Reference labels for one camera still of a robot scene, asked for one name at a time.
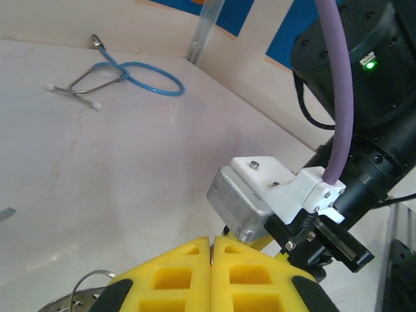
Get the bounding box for blue stethoscope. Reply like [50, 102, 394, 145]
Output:
[45, 34, 186, 111]

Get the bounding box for thin black right gripper cable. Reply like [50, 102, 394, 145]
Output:
[292, 70, 335, 129]

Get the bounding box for aluminium side rail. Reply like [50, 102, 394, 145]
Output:
[388, 194, 416, 243]

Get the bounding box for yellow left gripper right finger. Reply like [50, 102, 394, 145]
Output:
[213, 235, 339, 312]

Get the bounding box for steel perforated key ring plate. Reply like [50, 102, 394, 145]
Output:
[37, 285, 110, 312]

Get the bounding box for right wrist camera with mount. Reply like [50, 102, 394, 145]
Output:
[207, 155, 347, 243]

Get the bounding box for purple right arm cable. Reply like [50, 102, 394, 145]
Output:
[313, 0, 356, 187]

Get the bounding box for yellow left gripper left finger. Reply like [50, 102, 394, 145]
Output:
[94, 236, 214, 312]

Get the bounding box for aluminium frame post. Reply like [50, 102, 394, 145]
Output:
[187, 0, 226, 65]

